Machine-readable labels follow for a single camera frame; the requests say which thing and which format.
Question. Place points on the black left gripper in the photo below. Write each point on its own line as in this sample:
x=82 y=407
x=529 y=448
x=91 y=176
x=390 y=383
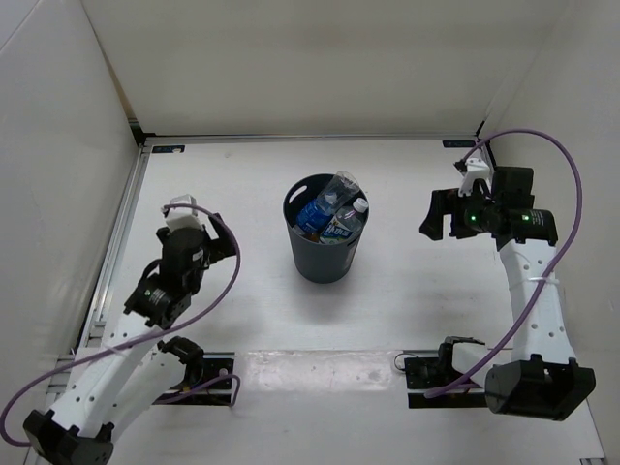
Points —
x=224 y=245

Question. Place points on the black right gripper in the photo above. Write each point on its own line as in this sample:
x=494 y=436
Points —
x=449 y=202

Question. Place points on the clear bottle white green label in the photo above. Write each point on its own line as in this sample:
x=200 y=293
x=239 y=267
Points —
x=346 y=222

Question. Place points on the clear bottle blue label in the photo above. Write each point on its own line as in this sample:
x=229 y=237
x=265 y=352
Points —
x=314 y=215

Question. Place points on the clear unlabelled plastic bottle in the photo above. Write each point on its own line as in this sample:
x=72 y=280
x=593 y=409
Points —
x=341 y=188

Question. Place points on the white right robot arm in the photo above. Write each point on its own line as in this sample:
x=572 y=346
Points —
x=542 y=379

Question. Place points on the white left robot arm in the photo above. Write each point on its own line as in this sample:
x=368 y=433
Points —
x=142 y=362

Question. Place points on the dark grey plastic bin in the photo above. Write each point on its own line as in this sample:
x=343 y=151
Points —
x=315 y=261

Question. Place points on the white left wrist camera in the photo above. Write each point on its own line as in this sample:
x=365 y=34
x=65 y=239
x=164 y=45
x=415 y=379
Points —
x=182 y=218

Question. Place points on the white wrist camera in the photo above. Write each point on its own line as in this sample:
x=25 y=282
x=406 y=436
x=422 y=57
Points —
x=475 y=176
x=182 y=218

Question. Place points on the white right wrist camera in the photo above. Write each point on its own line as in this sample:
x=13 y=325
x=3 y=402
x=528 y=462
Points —
x=475 y=176

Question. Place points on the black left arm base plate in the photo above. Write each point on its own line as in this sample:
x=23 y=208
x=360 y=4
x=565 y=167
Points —
x=213 y=385

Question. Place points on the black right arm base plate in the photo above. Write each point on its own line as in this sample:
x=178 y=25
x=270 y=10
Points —
x=422 y=372

